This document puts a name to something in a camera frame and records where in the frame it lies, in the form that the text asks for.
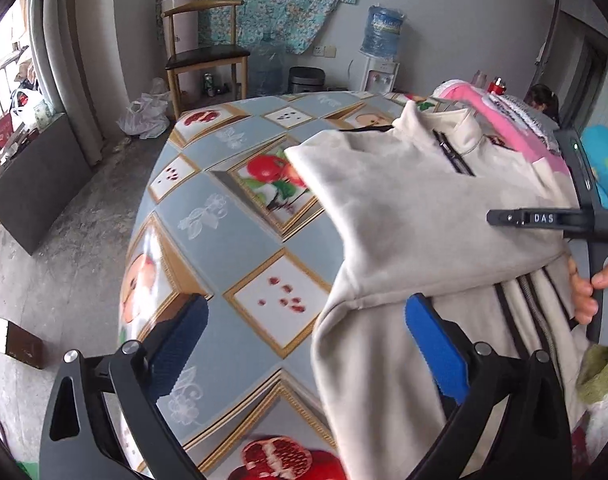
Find wooden chair black seat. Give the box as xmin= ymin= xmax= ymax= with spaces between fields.
xmin=161 ymin=0 xmax=251 ymax=119

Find blue plush pillow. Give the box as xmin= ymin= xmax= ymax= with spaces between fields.
xmin=581 ymin=125 xmax=608 ymax=208

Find person's right hand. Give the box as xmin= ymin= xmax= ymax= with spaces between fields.
xmin=567 ymin=256 xmax=608 ymax=350

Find white water dispenser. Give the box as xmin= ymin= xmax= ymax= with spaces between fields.
xmin=360 ymin=55 xmax=399 ymax=94

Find dark grey cabinet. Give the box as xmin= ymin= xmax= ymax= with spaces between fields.
xmin=0 ymin=114 xmax=92 ymax=255

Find white plastic bag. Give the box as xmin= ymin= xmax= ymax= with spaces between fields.
xmin=116 ymin=78 xmax=170 ymax=140

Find white wall socket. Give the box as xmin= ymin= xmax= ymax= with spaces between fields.
xmin=313 ymin=46 xmax=336 ymax=58

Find green drink can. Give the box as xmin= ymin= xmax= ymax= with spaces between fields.
xmin=203 ymin=73 xmax=216 ymax=98

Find seated dark-haired person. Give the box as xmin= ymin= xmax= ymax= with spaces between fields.
xmin=525 ymin=84 xmax=560 ymax=124

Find white fuzzy green-cuffed sleeve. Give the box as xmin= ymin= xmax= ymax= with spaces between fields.
xmin=572 ymin=344 xmax=608 ymax=471

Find black rice cooker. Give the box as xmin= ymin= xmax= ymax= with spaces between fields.
xmin=287 ymin=66 xmax=325 ymax=93

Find empty clear water jug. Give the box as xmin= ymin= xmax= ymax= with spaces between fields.
xmin=249 ymin=32 xmax=287 ymax=98

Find blue water jug on dispenser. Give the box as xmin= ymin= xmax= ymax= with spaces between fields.
xmin=360 ymin=6 xmax=405 ymax=61

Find fruit-pattern blue bedsheet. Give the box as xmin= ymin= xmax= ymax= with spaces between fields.
xmin=118 ymin=91 xmax=406 ymax=479

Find brown wooden box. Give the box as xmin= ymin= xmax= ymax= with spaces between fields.
xmin=0 ymin=318 xmax=45 ymax=370

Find red thermos bottle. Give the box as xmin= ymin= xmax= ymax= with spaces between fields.
xmin=488 ymin=77 xmax=506 ymax=96

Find pink floral blanket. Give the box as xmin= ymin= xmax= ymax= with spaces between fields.
xmin=431 ymin=79 xmax=569 ymax=174

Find white cylindrical air purifier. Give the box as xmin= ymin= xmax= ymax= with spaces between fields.
xmin=161 ymin=0 xmax=202 ymax=102

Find grey lace-trimmed pillow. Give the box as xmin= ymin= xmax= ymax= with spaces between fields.
xmin=490 ymin=94 xmax=560 ymax=155

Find pink transparent bottle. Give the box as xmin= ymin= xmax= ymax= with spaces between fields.
xmin=471 ymin=70 xmax=487 ymax=90

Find cream zip-up jacket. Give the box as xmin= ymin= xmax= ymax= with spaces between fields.
xmin=287 ymin=104 xmax=588 ymax=479

